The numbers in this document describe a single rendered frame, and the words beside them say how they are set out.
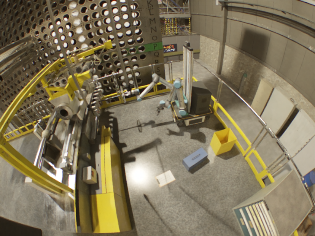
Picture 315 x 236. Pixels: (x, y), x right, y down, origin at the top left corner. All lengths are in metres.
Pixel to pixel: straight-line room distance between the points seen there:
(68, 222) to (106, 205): 0.62
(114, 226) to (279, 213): 2.03
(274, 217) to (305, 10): 6.67
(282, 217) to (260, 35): 7.42
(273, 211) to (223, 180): 1.30
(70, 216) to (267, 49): 8.48
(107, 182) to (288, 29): 7.84
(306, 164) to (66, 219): 3.22
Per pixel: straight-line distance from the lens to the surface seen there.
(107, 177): 2.14
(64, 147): 2.24
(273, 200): 1.83
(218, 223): 2.53
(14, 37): 5.65
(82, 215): 1.96
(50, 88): 2.28
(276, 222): 1.85
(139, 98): 2.80
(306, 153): 2.29
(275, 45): 7.37
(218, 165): 2.75
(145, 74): 4.67
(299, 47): 6.83
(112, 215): 1.99
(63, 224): 1.93
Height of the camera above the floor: 2.40
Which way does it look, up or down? 45 degrees down
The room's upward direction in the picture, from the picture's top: 8 degrees counter-clockwise
